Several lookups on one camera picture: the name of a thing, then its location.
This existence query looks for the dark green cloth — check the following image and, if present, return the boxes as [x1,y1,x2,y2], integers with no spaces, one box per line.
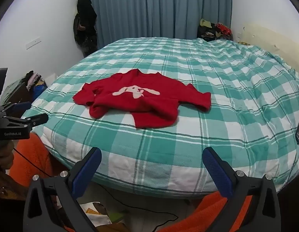
[0,80,31,118]

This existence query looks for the yellow and white papers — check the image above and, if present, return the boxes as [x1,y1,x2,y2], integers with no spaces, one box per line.
[80,202,130,232]

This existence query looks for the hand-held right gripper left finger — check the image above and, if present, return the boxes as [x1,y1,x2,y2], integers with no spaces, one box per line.
[23,147,102,232]

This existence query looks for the person's left hand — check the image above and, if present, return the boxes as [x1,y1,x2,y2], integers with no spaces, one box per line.
[0,140,15,174]

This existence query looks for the pile of folded clothes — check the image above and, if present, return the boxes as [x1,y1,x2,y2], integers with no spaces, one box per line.
[25,71,48,102]

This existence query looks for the green white checked blanket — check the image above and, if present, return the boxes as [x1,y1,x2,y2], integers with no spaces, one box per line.
[20,37,299,200]

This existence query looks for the white wall strip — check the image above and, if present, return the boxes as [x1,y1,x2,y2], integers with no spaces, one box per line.
[26,37,42,49]

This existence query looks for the orange fleece pants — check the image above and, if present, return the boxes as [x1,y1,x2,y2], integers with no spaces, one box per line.
[8,133,254,232]

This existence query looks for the black cable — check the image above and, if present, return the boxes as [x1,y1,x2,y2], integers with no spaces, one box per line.
[13,146,180,232]

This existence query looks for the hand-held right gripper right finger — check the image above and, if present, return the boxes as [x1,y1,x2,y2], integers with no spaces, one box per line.
[202,146,281,232]

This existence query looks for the beige headboard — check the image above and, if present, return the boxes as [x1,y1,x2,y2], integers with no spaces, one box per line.
[239,24,299,61]

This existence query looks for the pile of colourful clothes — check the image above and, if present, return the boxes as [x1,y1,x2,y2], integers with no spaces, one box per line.
[197,19,233,41]

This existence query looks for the red sweater with bunny print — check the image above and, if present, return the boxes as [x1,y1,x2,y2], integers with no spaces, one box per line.
[72,69,211,129]

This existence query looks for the blue curtain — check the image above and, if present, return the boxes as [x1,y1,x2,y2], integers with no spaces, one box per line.
[83,0,233,51]

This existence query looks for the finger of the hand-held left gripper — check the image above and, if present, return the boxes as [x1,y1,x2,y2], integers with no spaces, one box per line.
[3,113,49,129]
[4,101,32,116]

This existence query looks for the dark hanging clothes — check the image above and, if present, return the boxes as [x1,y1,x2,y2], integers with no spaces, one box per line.
[73,0,98,58]

